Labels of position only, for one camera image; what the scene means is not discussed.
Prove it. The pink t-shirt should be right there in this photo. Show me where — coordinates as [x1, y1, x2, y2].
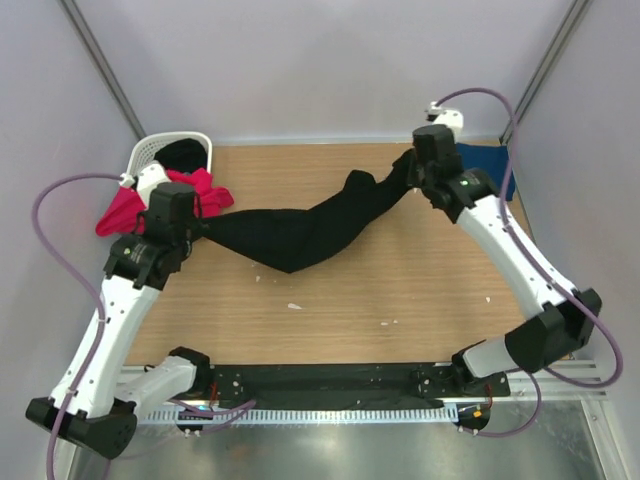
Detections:
[95, 168, 235, 237]

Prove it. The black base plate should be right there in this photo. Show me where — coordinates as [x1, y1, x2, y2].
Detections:
[179, 362, 511, 408]

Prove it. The right aluminium corner post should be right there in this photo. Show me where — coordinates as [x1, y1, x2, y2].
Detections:
[499, 0, 592, 145]

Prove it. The white slotted cable duct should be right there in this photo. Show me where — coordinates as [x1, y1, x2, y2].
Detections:
[140, 404, 458, 426]

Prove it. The aluminium corner post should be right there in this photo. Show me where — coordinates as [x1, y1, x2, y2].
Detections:
[58, 0, 146, 140]
[499, 0, 592, 145]

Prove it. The left aluminium corner post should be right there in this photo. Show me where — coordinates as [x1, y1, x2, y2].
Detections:
[58, 0, 146, 140]

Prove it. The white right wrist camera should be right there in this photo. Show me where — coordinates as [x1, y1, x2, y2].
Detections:
[425, 102, 464, 135]

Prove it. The white laundry basket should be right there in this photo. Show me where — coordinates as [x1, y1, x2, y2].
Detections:
[121, 131, 213, 184]

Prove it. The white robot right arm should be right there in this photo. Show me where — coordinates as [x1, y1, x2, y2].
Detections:
[408, 125, 602, 396]

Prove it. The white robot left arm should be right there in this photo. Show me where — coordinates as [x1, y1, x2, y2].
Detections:
[25, 182, 212, 460]

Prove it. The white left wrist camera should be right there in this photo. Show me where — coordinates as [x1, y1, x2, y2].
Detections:
[119, 161, 170, 205]

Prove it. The black garment in basket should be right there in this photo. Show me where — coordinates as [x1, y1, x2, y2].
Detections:
[153, 138, 208, 174]

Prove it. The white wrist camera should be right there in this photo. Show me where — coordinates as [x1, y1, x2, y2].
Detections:
[119, 161, 170, 205]
[425, 102, 464, 135]

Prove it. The folded blue t-shirt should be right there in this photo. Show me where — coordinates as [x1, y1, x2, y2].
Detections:
[451, 143, 509, 206]

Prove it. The aluminium frame rail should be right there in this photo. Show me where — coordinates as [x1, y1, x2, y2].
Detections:
[507, 360, 607, 400]

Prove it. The black t-shirt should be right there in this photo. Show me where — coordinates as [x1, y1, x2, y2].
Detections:
[199, 150, 414, 274]

